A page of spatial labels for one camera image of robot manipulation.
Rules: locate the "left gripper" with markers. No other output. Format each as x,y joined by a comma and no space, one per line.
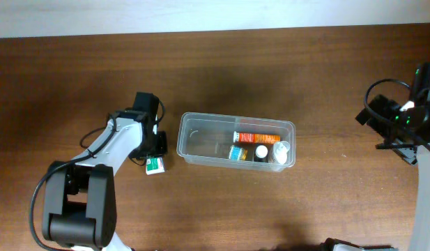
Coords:
161,148

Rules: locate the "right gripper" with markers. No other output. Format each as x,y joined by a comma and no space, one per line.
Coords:
387,107

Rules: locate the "small blue-labelled gold-cap bottle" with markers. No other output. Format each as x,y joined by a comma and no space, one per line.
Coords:
237,153

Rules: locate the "orange tablet tube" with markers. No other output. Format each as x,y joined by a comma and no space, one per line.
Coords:
253,138

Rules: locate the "white squeeze bottle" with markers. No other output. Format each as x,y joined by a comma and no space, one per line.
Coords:
279,153

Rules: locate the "dark bottle white cap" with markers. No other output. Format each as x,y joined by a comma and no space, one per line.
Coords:
260,154

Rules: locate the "white green medicine box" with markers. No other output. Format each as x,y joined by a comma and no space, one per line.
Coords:
154,166

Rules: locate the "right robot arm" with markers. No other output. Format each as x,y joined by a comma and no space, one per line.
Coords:
420,238

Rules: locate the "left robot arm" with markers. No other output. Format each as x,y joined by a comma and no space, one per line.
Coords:
80,204

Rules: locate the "clear plastic container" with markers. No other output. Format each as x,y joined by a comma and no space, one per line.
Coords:
205,139

